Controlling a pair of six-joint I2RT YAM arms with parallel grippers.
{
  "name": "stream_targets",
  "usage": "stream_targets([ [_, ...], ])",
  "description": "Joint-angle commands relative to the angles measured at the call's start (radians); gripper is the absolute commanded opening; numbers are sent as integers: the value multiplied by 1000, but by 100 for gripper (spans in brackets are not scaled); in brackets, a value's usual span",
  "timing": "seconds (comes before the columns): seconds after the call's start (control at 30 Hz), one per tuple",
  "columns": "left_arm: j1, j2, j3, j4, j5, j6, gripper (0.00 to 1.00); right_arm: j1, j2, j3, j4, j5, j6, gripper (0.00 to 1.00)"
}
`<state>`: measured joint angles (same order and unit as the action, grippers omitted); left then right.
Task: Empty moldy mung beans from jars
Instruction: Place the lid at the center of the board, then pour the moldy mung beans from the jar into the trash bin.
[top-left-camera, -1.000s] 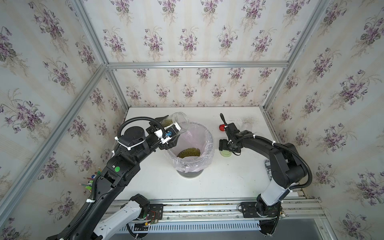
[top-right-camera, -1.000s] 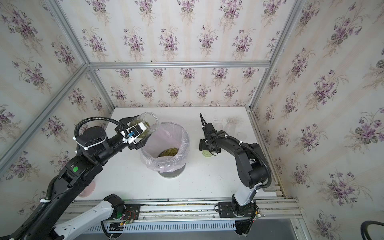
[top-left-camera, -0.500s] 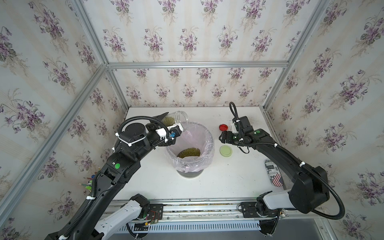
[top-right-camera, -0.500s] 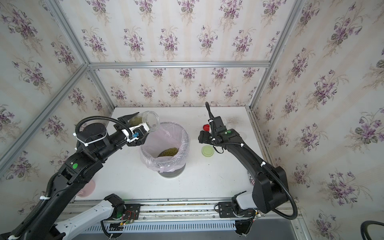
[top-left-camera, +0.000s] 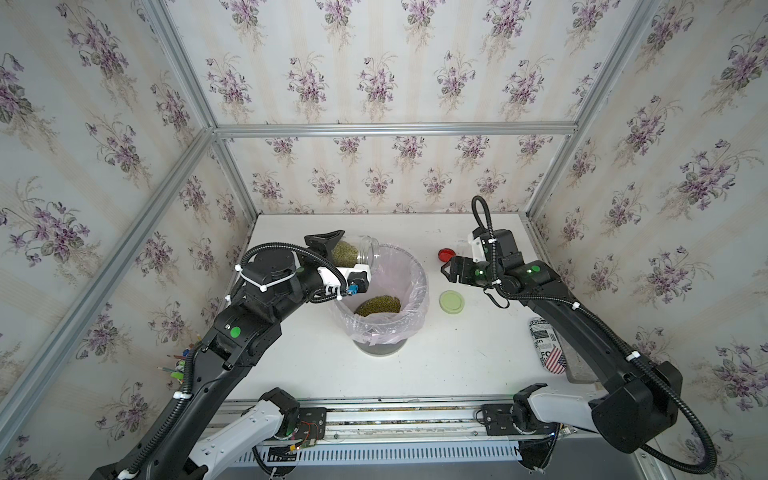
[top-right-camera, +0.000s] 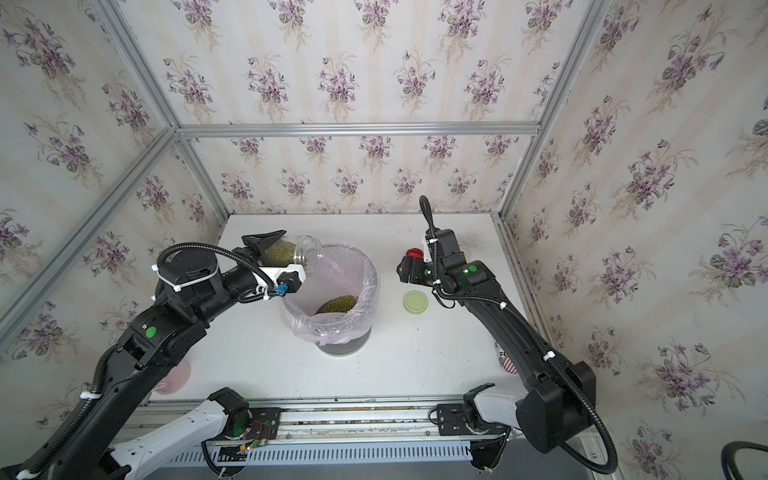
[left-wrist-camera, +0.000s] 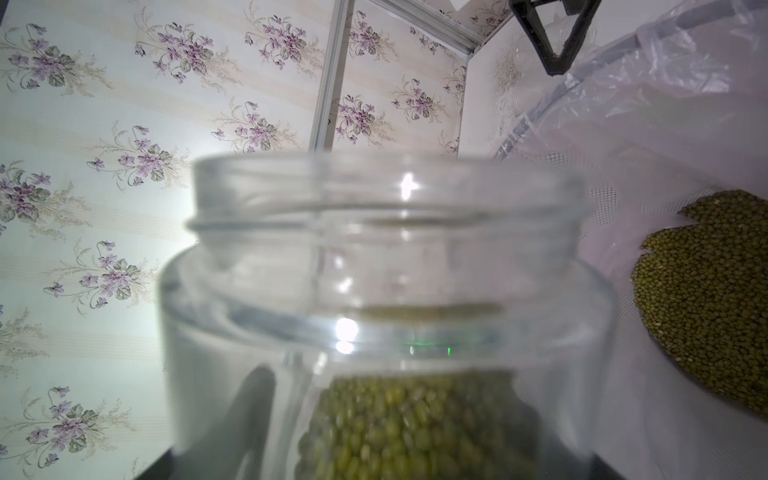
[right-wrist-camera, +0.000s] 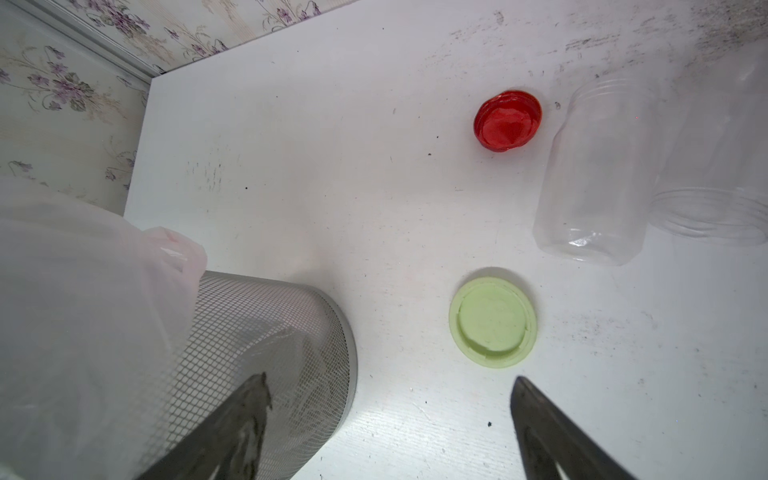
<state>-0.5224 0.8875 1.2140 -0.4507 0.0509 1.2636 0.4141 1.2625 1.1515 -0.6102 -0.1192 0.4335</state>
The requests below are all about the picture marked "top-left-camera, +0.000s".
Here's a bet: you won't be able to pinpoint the white vented cable duct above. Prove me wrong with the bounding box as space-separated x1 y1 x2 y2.
258 440 522 468

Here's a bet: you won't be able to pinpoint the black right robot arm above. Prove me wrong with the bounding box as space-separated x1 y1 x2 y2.
441 195 717 475

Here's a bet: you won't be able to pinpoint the light green jar lid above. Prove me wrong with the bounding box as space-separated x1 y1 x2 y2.
438 290 465 315

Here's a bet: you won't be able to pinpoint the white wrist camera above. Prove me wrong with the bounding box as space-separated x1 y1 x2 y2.
468 235 486 263
317 264 371 303

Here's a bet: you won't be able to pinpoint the aluminium mounting rail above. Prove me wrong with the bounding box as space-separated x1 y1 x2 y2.
239 392 652 448

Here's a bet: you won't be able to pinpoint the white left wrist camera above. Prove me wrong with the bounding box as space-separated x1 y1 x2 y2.
317 264 371 303

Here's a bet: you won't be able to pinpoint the coloured pens in cup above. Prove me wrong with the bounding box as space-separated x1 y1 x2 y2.
156 344 194 387

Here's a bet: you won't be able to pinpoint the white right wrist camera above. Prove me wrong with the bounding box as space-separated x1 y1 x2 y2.
468 235 486 263

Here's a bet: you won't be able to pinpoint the printed can with flag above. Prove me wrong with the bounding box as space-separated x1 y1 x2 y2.
528 317 567 375

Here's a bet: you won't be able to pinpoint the mesh bin with pink bag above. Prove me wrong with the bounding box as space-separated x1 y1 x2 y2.
330 244 429 357

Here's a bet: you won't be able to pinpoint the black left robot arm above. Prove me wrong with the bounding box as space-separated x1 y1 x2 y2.
91 230 380 479

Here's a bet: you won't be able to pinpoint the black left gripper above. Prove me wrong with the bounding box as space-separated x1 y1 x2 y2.
268 227 340 327

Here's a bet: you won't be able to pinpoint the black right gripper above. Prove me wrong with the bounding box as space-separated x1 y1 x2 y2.
441 254 505 289

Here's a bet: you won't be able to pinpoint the red jar lid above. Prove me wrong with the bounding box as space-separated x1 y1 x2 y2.
438 248 456 263

